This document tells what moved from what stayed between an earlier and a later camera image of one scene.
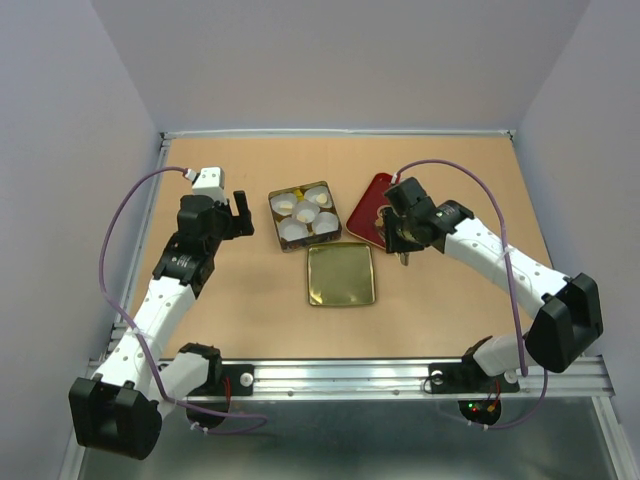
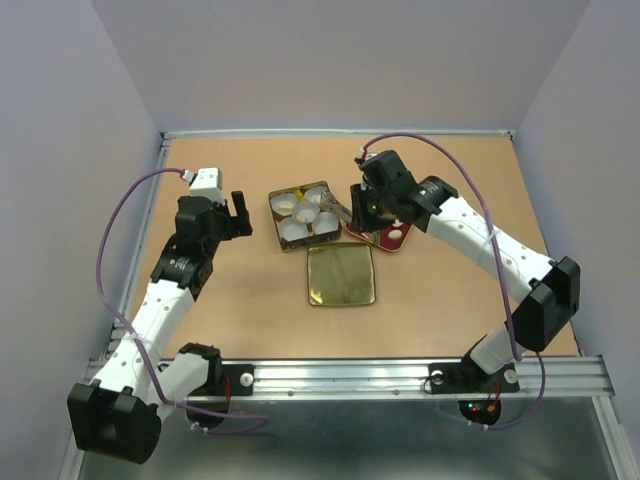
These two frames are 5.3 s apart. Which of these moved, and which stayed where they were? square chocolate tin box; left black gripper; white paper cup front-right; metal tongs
Moved: metal tongs
Stayed: square chocolate tin box; white paper cup front-right; left black gripper
